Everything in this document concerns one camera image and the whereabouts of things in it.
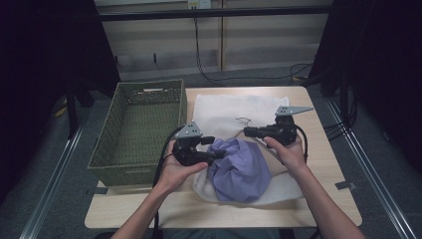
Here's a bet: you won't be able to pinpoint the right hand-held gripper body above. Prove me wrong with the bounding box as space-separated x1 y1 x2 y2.
264 105 315 146

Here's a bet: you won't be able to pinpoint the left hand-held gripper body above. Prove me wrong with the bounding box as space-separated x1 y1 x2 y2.
171 120 214 167

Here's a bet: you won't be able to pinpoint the purple garment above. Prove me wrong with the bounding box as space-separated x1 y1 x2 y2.
206 136 274 204

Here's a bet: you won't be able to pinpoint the white mesh laundry bag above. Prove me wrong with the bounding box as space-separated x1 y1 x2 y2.
191 94 306 206

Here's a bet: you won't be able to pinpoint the green woven basket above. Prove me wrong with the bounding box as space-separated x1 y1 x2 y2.
87 79 188 187

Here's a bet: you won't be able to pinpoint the person's right hand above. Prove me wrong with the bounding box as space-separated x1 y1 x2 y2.
263 135 309 177

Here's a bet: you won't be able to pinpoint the person's left hand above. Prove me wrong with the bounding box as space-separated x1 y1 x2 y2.
157 140 210 196

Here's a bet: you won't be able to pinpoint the grey tape mark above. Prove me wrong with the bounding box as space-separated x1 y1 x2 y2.
333 180 358 191

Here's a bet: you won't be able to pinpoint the black curtain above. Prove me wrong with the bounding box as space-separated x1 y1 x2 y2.
0 0 121 204
308 0 422 175

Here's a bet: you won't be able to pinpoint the black horizontal bar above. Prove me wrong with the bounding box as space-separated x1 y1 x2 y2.
99 5 333 22

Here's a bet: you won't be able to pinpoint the black stand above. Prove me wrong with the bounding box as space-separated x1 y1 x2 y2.
64 79 96 139

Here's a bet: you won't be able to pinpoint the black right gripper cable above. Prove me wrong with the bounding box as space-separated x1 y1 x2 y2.
293 123 320 239

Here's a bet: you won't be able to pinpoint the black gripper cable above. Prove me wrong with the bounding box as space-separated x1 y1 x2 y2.
293 123 320 239
151 125 184 239

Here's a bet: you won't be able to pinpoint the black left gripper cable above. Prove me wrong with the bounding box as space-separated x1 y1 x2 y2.
151 125 184 239

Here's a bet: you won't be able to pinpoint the black floor cables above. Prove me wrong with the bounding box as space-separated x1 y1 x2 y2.
322 89 358 141

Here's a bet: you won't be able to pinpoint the black wall cable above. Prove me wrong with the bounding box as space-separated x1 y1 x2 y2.
193 16 314 88

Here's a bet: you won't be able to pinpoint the metal floor rail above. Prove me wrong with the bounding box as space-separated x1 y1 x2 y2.
326 99 416 239
19 125 85 239

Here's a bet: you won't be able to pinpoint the white wall outlet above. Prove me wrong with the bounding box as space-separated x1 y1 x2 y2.
187 0 213 10

